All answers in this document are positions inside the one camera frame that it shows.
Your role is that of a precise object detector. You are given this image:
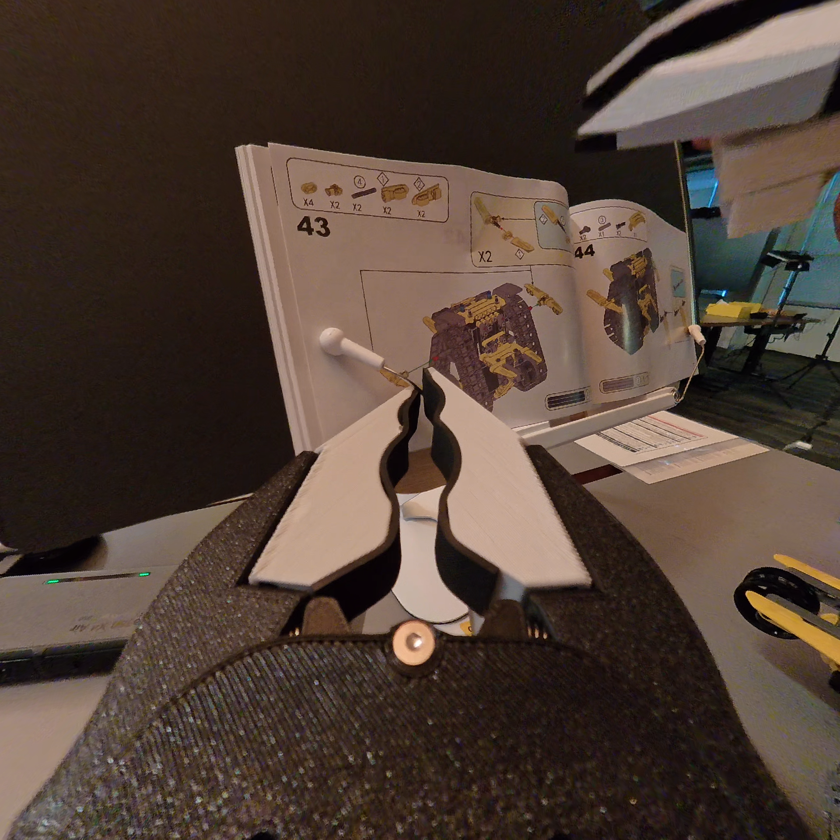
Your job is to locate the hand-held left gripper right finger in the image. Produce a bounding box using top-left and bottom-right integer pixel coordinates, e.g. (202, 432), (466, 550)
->
(423, 367), (593, 634)

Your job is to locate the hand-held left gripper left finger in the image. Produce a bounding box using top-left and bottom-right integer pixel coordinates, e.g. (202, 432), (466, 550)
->
(249, 392), (422, 621)

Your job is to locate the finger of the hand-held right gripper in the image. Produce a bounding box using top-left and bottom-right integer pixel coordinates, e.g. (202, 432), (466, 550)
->
(586, 0), (840, 107)
(576, 39), (840, 238)

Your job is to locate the white book stand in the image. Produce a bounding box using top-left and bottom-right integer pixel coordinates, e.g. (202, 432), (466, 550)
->
(318, 325), (708, 626)

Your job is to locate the building instruction booklet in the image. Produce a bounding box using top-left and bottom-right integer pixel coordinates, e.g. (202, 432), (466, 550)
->
(235, 141), (698, 454)

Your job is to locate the printed paper sheet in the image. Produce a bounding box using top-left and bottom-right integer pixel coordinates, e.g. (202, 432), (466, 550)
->
(576, 413), (770, 487)

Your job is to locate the black tripod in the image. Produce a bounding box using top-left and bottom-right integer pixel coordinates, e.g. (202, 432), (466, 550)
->
(760, 249), (840, 395)

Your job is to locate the wooden desk with black legs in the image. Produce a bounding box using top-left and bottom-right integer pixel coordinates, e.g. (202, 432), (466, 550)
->
(699, 314), (823, 371)

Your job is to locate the grey electronic device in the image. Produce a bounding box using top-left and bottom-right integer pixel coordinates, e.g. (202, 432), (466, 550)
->
(0, 566), (175, 685)

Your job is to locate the yellow toy brick vehicle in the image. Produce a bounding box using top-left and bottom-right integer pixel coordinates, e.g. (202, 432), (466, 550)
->
(734, 553), (840, 690)

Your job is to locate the black partition panel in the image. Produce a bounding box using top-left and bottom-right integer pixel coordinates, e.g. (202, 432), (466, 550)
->
(0, 0), (689, 552)

